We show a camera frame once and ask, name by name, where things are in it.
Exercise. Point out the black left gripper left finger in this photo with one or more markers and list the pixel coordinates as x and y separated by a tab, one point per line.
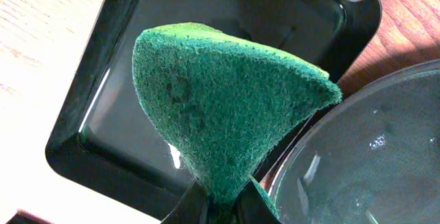
191	209

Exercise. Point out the round black tray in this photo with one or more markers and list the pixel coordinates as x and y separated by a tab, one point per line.
374	158

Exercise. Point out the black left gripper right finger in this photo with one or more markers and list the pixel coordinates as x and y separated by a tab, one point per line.
250	207

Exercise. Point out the black rectangular tray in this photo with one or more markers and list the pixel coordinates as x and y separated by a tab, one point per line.
103	140

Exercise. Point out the green scouring sponge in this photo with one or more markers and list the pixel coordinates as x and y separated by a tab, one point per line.
222	101

